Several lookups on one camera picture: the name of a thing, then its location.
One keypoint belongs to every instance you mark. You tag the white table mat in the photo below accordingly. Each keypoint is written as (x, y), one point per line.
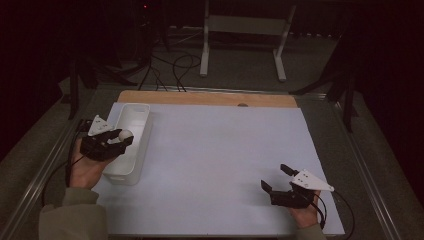
(216, 173)

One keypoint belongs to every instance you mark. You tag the person's right hand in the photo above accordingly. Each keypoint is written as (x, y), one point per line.
(306, 217)

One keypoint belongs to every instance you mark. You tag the aluminium floor rail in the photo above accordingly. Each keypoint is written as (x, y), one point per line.
(30, 190)
(233, 90)
(366, 173)

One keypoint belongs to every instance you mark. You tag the black metal stand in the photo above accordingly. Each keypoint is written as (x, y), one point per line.
(74, 96)
(348, 106)

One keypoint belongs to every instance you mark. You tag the white plastic bin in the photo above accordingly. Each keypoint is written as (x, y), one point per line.
(131, 156)

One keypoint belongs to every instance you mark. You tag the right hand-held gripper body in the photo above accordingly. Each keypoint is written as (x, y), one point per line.
(291, 199)

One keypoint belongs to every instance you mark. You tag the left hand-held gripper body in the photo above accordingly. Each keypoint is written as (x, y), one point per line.
(100, 150)

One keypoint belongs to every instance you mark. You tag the person's left hand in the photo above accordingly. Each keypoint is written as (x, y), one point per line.
(85, 173)

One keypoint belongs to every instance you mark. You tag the white metal stand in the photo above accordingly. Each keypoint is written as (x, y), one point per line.
(246, 25)

